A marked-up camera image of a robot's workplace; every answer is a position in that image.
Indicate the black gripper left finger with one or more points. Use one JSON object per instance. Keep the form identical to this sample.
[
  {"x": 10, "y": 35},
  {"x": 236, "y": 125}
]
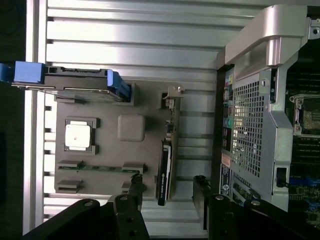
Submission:
[{"x": 130, "y": 215}]

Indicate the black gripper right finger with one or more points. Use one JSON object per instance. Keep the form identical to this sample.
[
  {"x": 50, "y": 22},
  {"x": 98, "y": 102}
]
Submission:
[{"x": 220, "y": 220}]

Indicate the green RAM stick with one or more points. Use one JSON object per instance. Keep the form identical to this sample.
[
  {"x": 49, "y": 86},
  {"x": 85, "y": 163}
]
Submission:
[{"x": 105, "y": 168}]

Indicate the grey parts rack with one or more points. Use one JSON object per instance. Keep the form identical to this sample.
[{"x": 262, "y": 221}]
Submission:
[{"x": 110, "y": 155}]

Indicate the silver CPU chip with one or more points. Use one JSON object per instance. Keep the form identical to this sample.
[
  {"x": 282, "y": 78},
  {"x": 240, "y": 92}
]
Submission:
[{"x": 77, "y": 135}]

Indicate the open black PC case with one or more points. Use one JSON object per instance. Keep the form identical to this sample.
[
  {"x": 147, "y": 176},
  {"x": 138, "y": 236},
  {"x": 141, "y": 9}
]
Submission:
[{"x": 250, "y": 125}]

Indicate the green motherboard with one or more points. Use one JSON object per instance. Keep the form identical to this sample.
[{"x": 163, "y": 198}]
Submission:
[{"x": 307, "y": 155}]

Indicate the CPU socket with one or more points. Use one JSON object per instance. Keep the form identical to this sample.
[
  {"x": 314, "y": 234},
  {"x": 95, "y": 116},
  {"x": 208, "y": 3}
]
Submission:
[{"x": 310, "y": 115}]

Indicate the hard disk blue carrier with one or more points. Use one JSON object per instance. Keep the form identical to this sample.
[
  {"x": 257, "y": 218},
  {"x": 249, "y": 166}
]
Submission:
[{"x": 75, "y": 82}]

